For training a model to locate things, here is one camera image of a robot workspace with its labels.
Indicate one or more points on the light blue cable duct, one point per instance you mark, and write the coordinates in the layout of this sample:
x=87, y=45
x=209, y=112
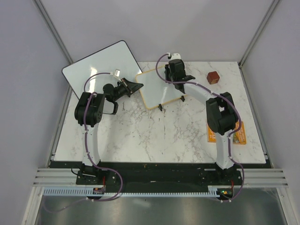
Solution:
x=92, y=192

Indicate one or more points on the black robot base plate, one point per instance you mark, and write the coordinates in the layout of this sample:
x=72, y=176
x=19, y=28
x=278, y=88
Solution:
x=159, y=177

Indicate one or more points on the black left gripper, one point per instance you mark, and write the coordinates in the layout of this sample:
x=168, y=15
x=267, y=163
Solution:
x=131, y=87

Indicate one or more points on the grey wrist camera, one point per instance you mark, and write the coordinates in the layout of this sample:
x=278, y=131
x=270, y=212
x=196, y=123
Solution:
x=116, y=73
x=173, y=56

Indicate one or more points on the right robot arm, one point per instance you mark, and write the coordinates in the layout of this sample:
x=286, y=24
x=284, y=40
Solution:
x=221, y=113

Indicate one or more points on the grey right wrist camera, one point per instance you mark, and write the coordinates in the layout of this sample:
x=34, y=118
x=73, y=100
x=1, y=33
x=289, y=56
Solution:
x=173, y=56

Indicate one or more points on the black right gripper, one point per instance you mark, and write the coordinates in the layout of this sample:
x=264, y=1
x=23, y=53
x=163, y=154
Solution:
x=167, y=71

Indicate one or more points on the large black framed whiteboard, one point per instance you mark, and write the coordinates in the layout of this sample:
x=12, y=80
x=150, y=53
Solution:
x=91, y=73

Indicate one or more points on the aluminium rail frame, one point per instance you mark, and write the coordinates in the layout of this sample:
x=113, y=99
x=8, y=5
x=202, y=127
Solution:
x=64, y=174

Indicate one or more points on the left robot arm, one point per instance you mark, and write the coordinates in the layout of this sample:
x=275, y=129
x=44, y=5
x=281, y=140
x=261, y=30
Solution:
x=89, y=112

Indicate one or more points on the red wooden cube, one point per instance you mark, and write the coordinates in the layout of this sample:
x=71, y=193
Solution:
x=213, y=77

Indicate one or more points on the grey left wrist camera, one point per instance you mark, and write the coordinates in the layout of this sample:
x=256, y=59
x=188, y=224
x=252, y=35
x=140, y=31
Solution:
x=116, y=73

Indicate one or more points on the yellow framed small whiteboard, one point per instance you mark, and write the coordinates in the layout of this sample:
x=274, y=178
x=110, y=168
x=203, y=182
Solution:
x=155, y=91

